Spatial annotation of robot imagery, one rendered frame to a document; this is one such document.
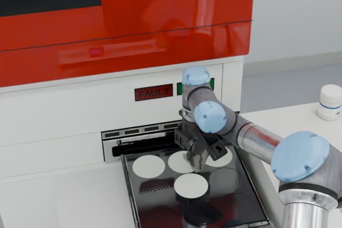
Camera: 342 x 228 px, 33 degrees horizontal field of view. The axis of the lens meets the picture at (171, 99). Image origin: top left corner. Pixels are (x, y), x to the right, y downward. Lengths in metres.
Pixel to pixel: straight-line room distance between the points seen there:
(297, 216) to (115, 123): 0.82
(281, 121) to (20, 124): 0.81
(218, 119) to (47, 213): 0.82
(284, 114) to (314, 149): 0.77
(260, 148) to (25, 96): 0.69
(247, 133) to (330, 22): 2.32
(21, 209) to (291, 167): 1.12
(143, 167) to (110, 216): 0.18
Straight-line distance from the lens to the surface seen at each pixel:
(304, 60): 3.82
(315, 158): 1.13
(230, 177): 1.76
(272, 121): 1.86
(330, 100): 1.85
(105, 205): 1.80
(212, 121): 1.45
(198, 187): 1.72
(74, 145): 1.83
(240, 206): 1.68
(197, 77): 1.51
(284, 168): 1.15
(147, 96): 1.74
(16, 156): 1.85
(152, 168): 1.78
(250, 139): 1.48
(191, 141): 1.65
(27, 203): 2.00
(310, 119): 1.89
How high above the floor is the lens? 2.15
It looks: 38 degrees down
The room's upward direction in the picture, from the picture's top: 1 degrees counter-clockwise
